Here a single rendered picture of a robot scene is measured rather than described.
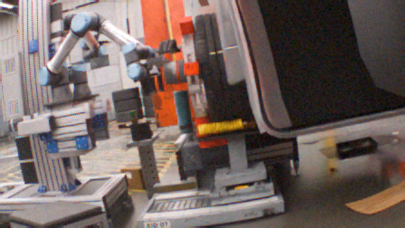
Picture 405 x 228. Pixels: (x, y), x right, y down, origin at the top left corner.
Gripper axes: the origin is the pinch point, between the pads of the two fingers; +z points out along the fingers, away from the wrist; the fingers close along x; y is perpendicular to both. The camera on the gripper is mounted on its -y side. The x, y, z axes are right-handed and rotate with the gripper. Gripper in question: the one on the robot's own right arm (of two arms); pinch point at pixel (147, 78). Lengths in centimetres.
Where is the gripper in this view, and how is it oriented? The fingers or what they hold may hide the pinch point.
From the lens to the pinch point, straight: 299.0
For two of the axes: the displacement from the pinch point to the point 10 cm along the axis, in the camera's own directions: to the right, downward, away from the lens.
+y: -2.7, -9.6, 0.1
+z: 0.9, -0.2, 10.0
